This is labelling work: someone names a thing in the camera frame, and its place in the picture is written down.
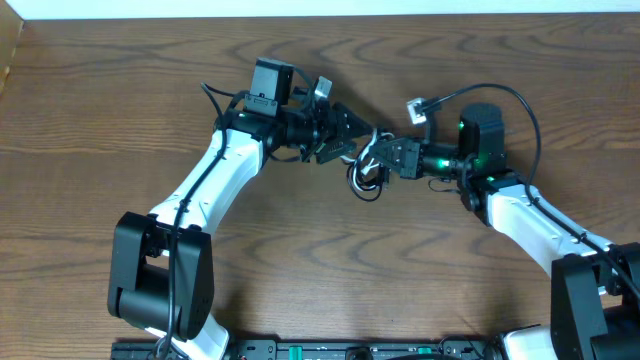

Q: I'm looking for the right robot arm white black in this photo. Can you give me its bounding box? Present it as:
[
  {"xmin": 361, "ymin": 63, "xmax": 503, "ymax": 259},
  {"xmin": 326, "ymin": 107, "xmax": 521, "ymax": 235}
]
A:
[{"xmin": 369, "ymin": 103, "xmax": 639, "ymax": 360}]

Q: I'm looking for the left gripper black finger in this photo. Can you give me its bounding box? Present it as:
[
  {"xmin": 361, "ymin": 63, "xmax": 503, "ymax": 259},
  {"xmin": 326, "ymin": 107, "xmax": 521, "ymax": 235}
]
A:
[
  {"xmin": 333, "ymin": 102, "xmax": 373, "ymax": 139},
  {"xmin": 316, "ymin": 139, "xmax": 357, "ymax": 164}
]

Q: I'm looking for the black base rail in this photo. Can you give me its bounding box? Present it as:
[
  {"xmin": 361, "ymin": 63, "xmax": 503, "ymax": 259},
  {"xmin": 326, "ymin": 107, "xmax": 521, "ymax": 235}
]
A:
[{"xmin": 110, "ymin": 337, "xmax": 506, "ymax": 360}]

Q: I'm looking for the black USB cable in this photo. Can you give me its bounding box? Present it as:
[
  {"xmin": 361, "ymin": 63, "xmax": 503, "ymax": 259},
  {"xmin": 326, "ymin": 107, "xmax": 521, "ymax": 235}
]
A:
[{"xmin": 346, "ymin": 127, "xmax": 396, "ymax": 203}]

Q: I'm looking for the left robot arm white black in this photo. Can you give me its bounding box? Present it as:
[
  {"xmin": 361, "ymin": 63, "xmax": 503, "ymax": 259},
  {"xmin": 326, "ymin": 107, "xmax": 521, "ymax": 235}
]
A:
[{"xmin": 107, "ymin": 57, "xmax": 376, "ymax": 359}]

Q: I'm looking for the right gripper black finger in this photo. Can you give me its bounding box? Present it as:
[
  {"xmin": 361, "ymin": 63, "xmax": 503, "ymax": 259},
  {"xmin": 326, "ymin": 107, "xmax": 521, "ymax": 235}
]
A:
[
  {"xmin": 374, "ymin": 137, "xmax": 408, "ymax": 155},
  {"xmin": 369, "ymin": 150, "xmax": 402, "ymax": 183}
]

